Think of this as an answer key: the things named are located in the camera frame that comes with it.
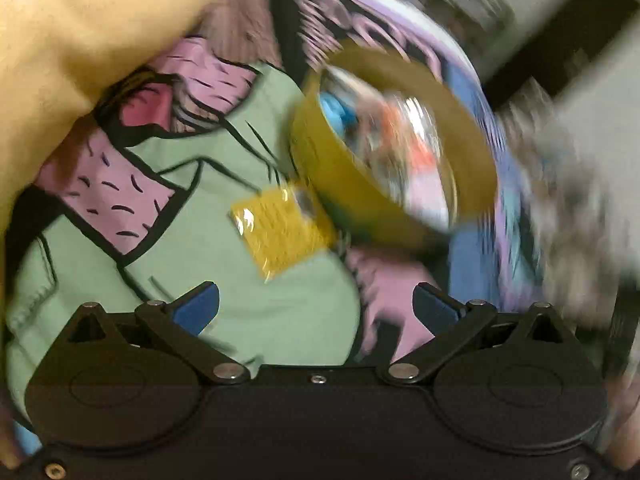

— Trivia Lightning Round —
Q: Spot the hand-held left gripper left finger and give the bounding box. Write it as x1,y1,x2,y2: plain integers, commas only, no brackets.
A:
65,281,252,387

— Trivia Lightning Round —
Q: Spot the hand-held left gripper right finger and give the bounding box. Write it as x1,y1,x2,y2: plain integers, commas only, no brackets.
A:
379,282,573,387

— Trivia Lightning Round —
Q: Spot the yellow sachet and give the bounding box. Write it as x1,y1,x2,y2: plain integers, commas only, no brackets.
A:
228,185,338,281

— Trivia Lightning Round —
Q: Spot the small orange item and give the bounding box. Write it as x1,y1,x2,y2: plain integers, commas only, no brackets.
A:
385,100,436,171

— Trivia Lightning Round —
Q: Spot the blue makeup sponge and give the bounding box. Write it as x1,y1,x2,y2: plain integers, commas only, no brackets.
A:
319,91,358,133

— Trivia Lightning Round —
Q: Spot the yellow fleece blanket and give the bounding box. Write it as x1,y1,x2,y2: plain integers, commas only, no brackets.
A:
0,0,263,246

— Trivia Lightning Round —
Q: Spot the round golden tin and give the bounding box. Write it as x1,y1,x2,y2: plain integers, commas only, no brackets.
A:
289,41,501,252

